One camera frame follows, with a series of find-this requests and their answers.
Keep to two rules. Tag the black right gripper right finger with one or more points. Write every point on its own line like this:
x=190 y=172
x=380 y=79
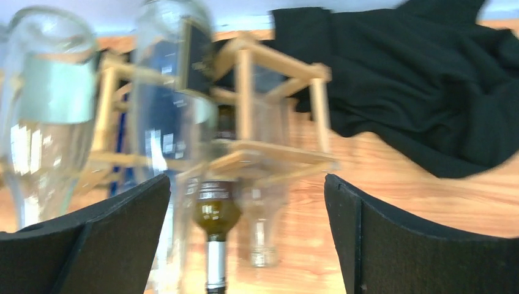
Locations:
x=384 y=249

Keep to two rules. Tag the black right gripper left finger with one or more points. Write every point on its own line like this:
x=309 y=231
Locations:
x=107 y=247

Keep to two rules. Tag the clear bottle with black label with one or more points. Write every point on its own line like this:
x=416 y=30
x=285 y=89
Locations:
x=172 y=120

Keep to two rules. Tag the clear bottle with silver label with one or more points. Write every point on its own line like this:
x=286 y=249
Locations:
x=50 y=81

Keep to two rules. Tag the blue labelled clear bottle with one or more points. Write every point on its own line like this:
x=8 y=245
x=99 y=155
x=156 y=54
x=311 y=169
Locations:
x=125 y=179

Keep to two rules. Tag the dark brown wine bottle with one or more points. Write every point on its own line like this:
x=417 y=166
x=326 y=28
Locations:
x=216 y=211

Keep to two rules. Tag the small clear glass bottle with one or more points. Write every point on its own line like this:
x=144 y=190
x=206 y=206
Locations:
x=264 y=205

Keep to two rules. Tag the wooden lattice wine rack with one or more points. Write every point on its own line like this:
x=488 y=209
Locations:
x=264 y=163

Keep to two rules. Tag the black cloth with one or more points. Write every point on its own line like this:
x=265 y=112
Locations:
x=424 y=76

